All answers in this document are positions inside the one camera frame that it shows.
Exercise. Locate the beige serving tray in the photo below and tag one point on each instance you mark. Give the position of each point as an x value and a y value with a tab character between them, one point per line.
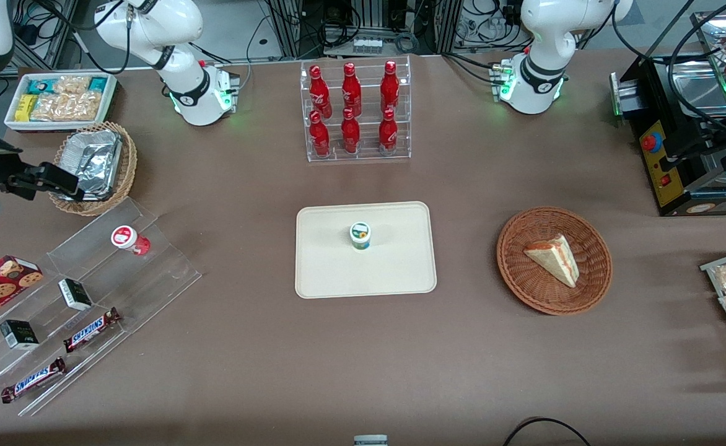
394	272

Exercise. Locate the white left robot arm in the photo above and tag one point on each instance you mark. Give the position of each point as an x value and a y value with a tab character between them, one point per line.
549	37

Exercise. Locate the small grey device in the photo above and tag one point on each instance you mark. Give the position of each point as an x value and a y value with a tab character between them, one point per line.
370	440

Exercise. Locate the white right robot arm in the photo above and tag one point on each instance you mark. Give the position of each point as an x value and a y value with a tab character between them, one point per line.
152	25

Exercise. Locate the red gum bottle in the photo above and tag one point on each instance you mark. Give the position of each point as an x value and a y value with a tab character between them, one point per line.
129	238

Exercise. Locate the triangular sandwich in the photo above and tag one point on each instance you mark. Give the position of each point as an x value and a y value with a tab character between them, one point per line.
555	260

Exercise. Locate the clear bag of crackers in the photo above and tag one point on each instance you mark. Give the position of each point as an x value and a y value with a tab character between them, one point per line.
65	106
72	83

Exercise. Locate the small round wicker basket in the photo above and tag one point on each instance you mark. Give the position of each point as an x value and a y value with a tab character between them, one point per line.
129	158

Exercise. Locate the large brown wicker basket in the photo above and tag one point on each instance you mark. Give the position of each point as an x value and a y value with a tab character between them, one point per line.
524	279

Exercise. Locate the clear acrylic tiered stand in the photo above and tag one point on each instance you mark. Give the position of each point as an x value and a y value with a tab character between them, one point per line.
47	347
158	279

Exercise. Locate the white power strip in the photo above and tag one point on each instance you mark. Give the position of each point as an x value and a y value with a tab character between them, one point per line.
368	44

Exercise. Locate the Snickers chocolate bar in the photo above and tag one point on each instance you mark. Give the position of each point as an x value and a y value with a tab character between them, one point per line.
31	379
90	329

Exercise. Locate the crumpled foil tray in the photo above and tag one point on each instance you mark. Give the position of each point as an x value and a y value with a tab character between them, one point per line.
93	161

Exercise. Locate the yellow snack pack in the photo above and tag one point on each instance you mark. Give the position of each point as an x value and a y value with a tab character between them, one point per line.
25	107

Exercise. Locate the teal snack pack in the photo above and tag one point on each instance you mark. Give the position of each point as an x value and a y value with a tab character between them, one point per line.
41	85
98	84

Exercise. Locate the clear acrylic bottle rack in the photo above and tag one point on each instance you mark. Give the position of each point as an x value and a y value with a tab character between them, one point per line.
369	155

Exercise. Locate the red cola bottle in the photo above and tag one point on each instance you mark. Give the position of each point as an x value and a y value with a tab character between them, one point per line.
318	90
389	87
388	133
350	133
351	90
319	136

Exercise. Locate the small black box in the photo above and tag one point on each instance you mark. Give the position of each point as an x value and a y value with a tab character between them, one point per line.
19	334
75	294

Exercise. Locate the white snack bin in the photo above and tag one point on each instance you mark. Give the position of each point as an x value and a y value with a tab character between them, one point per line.
59	126

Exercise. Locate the green gum bottle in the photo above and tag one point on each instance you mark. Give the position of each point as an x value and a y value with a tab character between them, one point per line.
360	235

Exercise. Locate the black yellow control machine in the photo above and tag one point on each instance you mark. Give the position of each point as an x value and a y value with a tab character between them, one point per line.
654	155

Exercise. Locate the red plaid cookie box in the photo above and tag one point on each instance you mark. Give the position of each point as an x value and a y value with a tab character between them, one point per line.
0	282

